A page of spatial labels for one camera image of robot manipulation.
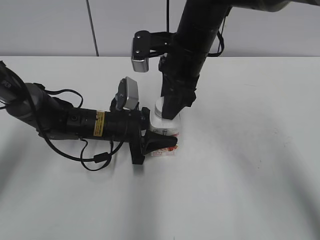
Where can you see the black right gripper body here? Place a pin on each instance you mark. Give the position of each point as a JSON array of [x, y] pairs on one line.
[[180, 70]]

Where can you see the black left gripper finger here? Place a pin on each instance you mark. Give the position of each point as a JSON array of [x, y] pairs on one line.
[[153, 141]]

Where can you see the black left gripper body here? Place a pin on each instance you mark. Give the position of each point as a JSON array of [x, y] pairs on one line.
[[126, 126]]

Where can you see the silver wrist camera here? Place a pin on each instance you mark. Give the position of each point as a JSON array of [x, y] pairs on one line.
[[146, 45], [127, 96]]

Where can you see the white strawberry yogurt bottle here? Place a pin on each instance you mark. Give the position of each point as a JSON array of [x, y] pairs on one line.
[[165, 127]]

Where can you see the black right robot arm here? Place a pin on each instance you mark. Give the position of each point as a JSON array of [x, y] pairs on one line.
[[190, 46]]

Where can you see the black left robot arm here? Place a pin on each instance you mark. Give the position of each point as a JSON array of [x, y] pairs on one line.
[[57, 119]]

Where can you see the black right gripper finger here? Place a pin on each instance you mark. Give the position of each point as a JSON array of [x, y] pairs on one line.
[[172, 105]]

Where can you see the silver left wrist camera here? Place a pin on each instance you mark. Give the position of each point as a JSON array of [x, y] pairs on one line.
[[127, 96]]

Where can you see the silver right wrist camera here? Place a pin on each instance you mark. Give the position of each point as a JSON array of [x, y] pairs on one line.
[[146, 45]]

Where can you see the white round bottle cap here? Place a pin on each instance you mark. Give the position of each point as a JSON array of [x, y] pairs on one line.
[[158, 107]]

